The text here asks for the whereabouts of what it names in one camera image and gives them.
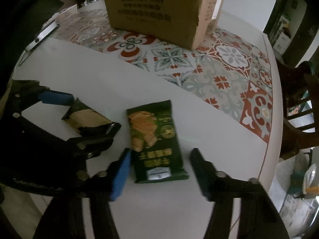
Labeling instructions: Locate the dark wooden chair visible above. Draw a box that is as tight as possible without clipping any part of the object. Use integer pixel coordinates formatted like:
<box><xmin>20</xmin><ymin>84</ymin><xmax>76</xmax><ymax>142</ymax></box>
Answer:
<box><xmin>278</xmin><ymin>61</ymin><xmax>318</xmax><ymax>158</ymax></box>

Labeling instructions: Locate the silver tablet device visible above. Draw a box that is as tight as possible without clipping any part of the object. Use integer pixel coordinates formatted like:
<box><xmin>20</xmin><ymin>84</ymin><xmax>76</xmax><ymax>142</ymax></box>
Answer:
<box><xmin>17</xmin><ymin>21</ymin><xmax>59</xmax><ymax>66</ymax></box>

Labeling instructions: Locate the brown cardboard box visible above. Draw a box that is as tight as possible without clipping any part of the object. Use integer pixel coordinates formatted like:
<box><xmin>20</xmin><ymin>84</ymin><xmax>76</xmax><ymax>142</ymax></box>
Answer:
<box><xmin>104</xmin><ymin>0</ymin><xmax>224</xmax><ymax>50</ymax></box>

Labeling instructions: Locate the black gold snack packet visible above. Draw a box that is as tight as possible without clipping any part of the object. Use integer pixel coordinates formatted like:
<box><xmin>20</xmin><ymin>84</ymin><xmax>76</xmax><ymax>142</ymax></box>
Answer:
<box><xmin>62</xmin><ymin>98</ymin><xmax>121</xmax><ymax>136</ymax></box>

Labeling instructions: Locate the patterned tile table mat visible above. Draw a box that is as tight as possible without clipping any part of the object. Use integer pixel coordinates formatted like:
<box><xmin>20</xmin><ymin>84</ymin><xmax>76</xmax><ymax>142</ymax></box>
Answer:
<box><xmin>53</xmin><ymin>9</ymin><xmax>273</xmax><ymax>142</ymax></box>

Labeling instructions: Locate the dark green snack bag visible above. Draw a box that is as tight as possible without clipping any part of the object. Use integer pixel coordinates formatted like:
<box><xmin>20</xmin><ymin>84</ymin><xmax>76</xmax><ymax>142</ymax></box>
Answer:
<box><xmin>126</xmin><ymin>100</ymin><xmax>189</xmax><ymax>183</ymax></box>

